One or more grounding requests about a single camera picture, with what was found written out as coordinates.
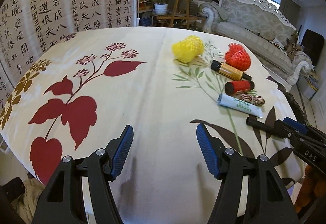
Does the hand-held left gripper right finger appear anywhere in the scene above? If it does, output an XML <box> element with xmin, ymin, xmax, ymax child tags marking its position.
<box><xmin>196</xmin><ymin>123</ymin><xmax>299</xmax><ymax>224</ymax></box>

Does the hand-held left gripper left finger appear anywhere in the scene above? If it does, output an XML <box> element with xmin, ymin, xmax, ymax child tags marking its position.
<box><xmin>32</xmin><ymin>124</ymin><xmax>134</xmax><ymax>224</ymax></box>

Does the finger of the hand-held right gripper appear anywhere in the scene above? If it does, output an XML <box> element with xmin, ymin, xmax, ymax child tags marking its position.
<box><xmin>273</xmin><ymin>119</ymin><xmax>307</xmax><ymax>142</ymax></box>
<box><xmin>283</xmin><ymin>117</ymin><xmax>326</xmax><ymax>138</ymax></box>

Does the striped twine bundle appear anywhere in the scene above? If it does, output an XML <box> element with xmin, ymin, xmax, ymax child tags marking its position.
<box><xmin>234</xmin><ymin>94</ymin><xmax>266</xmax><ymax>106</ymax></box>

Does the white tube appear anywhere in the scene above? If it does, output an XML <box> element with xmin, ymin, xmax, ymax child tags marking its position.
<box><xmin>217</xmin><ymin>93</ymin><xmax>263</xmax><ymax>119</ymax></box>

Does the red label bottle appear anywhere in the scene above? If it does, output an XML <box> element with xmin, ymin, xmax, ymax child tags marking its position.
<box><xmin>225</xmin><ymin>81</ymin><xmax>255</xmax><ymax>96</ymax></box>

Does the yellow label bottle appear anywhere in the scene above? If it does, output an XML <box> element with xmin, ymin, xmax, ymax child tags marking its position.
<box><xmin>210</xmin><ymin>60</ymin><xmax>252</xmax><ymax>81</ymax></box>

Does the red foam net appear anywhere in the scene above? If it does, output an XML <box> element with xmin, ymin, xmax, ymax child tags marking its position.
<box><xmin>224</xmin><ymin>43</ymin><xmax>251</xmax><ymax>72</ymax></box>

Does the yellow foam net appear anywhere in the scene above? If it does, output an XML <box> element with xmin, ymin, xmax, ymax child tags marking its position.
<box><xmin>172</xmin><ymin>35</ymin><xmax>204</xmax><ymax>63</ymax></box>

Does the person's orange brown clothing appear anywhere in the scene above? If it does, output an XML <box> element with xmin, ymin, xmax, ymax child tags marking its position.
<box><xmin>295</xmin><ymin>165</ymin><xmax>322</xmax><ymax>214</ymax></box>

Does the storage box with packets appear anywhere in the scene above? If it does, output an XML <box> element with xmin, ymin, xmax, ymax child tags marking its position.
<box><xmin>304</xmin><ymin>71</ymin><xmax>319</xmax><ymax>99</ymax></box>

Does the floral tablecloth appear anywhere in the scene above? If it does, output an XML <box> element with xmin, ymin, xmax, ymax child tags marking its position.
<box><xmin>0</xmin><ymin>26</ymin><xmax>306</xmax><ymax>224</ymax></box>

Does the patterned brown cloth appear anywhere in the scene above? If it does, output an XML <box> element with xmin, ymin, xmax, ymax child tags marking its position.
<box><xmin>285</xmin><ymin>35</ymin><xmax>303</xmax><ymax>54</ymax></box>

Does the black covered furniture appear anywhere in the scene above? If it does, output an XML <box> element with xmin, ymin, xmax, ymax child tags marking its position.
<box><xmin>301</xmin><ymin>29</ymin><xmax>325</xmax><ymax>66</ymax></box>

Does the ornate white sofa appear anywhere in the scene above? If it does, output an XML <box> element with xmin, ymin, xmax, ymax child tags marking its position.
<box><xmin>200</xmin><ymin>0</ymin><xmax>314</xmax><ymax>85</ymax></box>

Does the beige cloth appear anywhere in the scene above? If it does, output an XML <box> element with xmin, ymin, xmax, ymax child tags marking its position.
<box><xmin>20</xmin><ymin>178</ymin><xmax>47</xmax><ymax>222</ymax></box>

